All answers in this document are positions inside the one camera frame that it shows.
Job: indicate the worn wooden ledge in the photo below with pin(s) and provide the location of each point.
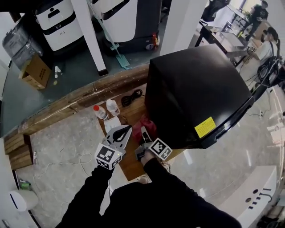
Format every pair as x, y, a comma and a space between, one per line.
78, 100

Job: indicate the white curved counter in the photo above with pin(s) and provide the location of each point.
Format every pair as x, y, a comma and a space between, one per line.
245, 196

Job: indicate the teal flat mop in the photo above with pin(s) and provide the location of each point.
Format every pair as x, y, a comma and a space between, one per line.
121, 60

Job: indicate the white-capped clear plastic bottle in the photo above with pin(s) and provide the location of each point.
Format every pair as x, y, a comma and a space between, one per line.
113, 108

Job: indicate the black metal table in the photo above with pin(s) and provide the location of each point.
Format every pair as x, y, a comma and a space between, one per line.
231, 40

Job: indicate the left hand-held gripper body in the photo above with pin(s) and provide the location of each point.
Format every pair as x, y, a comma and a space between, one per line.
108, 155

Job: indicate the black grey backpack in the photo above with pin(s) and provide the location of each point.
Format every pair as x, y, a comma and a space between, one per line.
268, 69

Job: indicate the wooden steps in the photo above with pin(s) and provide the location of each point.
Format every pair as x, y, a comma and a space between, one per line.
17, 153

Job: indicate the large black white service robot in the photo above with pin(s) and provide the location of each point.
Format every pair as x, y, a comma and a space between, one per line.
127, 20

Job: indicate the small pink packet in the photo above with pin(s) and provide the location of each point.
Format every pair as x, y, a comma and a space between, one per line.
35, 157

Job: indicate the person's left forearm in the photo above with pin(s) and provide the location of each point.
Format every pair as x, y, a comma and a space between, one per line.
95, 182

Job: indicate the white spray bottle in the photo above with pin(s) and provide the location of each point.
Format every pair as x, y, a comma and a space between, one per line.
57, 71

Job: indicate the pink cloth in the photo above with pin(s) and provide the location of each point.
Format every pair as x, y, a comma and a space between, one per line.
145, 124

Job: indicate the person's black clothed torso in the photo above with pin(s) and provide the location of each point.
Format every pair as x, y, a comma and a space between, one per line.
155, 207

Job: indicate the person's right shoe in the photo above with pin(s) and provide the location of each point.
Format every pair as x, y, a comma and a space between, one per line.
143, 179

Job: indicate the black mini fridge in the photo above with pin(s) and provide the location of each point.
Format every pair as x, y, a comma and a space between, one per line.
196, 84

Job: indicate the white green wipes packet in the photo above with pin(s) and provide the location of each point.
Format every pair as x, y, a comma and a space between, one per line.
112, 123

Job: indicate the small white service robot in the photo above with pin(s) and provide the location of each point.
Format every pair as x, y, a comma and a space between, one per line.
60, 24

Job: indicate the red-capped clear plastic bottle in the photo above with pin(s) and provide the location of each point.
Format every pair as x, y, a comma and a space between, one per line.
101, 113

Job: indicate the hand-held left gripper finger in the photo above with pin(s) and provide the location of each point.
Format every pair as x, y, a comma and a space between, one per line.
111, 132
127, 141

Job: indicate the brown cardboard box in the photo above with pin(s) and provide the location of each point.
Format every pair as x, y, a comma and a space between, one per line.
36, 73

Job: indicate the wooden platform board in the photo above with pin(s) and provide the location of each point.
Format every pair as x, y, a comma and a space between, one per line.
130, 169

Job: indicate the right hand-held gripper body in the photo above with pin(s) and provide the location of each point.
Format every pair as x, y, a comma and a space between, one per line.
160, 149

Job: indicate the person's right forearm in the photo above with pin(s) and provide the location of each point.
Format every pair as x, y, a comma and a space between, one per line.
164, 176

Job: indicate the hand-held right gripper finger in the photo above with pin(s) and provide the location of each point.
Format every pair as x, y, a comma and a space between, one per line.
145, 138

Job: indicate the green can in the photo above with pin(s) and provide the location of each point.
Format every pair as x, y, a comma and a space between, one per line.
25, 184

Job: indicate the black office chair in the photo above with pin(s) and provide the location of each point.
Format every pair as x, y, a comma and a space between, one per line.
214, 9

